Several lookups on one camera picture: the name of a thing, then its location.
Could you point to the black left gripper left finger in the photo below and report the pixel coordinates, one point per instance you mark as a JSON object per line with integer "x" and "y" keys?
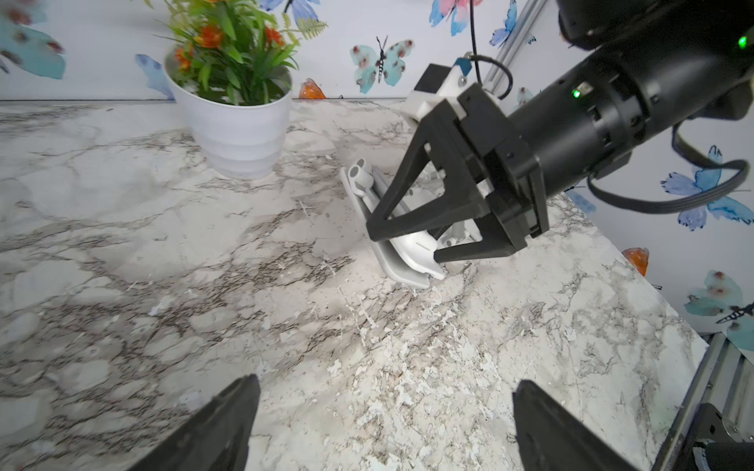
{"x": 215, "y": 438}

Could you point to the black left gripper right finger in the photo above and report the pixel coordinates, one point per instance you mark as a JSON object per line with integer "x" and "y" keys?
{"x": 550, "y": 438}

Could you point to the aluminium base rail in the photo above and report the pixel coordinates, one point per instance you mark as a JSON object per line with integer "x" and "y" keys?
{"x": 713, "y": 429}

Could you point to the green artificial plant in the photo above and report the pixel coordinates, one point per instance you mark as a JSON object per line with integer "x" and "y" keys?
{"x": 239, "y": 53}

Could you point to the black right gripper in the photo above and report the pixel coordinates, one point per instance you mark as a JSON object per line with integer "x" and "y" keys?
{"x": 436, "y": 184}

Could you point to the white flower pot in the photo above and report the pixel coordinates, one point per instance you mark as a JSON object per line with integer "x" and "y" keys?
{"x": 240, "y": 142}

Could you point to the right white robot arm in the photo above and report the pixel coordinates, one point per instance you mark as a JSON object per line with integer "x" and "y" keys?
{"x": 649, "y": 66}

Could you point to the aluminium frame post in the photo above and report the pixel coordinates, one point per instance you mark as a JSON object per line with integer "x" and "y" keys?
{"x": 521, "y": 18}

